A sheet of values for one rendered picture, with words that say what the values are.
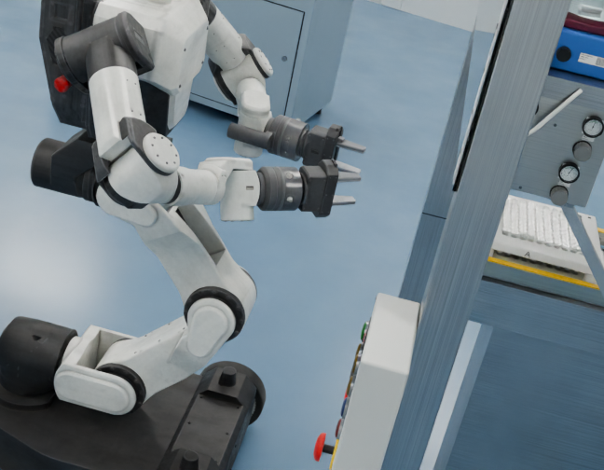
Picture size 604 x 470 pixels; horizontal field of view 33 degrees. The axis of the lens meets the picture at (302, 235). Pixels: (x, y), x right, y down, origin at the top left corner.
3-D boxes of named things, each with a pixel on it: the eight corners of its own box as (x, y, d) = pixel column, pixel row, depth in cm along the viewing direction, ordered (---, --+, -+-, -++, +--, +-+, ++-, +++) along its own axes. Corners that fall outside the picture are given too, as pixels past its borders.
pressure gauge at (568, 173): (555, 180, 186) (562, 162, 184) (555, 177, 187) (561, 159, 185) (575, 186, 185) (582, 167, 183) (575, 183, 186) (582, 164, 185)
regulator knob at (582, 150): (570, 159, 182) (578, 138, 180) (569, 155, 184) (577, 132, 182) (589, 164, 182) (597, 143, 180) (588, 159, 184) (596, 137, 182)
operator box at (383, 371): (318, 517, 134) (360, 360, 121) (337, 437, 149) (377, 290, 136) (363, 530, 133) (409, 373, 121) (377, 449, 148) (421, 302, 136)
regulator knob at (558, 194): (547, 204, 187) (554, 184, 185) (546, 199, 189) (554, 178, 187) (565, 209, 186) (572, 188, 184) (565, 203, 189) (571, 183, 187)
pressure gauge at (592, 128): (579, 134, 181) (586, 116, 179) (579, 132, 182) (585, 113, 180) (599, 140, 181) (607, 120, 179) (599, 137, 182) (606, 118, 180)
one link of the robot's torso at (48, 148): (26, 196, 224) (31, 123, 216) (49, 172, 236) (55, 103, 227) (145, 228, 222) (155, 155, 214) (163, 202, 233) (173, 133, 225)
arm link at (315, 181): (327, 150, 205) (272, 149, 200) (345, 172, 197) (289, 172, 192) (315, 204, 211) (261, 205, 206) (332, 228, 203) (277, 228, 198)
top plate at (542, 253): (593, 224, 221) (596, 215, 220) (601, 278, 200) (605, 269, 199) (484, 196, 223) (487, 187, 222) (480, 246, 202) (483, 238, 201)
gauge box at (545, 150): (471, 179, 190) (501, 80, 180) (473, 158, 199) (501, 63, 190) (585, 208, 188) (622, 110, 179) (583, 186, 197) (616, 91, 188)
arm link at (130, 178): (228, 190, 184) (157, 188, 168) (190, 218, 189) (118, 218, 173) (205, 142, 187) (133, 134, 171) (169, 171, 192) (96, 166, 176)
